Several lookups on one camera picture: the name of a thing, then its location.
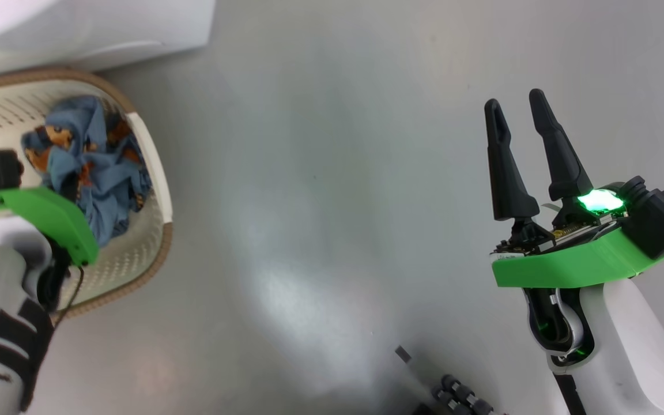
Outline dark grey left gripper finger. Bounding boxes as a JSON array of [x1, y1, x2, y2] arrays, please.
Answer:
[[57, 169, 80, 203]]

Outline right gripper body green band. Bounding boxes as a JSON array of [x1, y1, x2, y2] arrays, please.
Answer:
[[491, 189, 664, 289]]

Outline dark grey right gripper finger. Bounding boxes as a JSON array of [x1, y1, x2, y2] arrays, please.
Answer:
[[528, 88, 594, 202], [484, 99, 541, 222]]

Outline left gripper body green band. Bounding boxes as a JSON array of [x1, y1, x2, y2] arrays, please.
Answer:
[[0, 186, 100, 267]]

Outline blue bear print garment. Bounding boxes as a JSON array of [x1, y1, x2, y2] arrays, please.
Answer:
[[21, 95, 154, 247]]

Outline cream perforated laundry basket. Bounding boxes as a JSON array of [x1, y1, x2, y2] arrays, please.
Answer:
[[0, 66, 173, 321]]

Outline white washing machine body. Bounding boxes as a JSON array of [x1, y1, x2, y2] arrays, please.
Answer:
[[0, 0, 217, 81]]

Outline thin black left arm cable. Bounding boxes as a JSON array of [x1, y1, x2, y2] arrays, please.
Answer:
[[54, 264, 86, 326]]

